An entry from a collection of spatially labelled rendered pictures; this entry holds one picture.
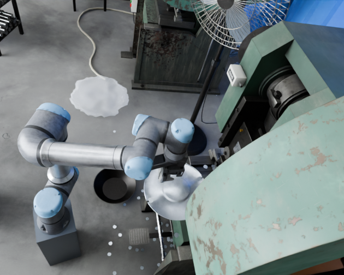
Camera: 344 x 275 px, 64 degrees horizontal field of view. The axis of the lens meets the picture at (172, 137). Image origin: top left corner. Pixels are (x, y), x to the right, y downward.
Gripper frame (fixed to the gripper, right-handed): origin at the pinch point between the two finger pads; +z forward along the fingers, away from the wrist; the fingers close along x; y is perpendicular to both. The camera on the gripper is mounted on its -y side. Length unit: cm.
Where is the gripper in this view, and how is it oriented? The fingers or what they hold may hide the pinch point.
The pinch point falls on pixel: (159, 179)
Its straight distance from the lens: 115.3
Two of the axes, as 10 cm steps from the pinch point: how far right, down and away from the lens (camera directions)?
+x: -1.3, -8.0, 5.8
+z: -2.0, 6.0, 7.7
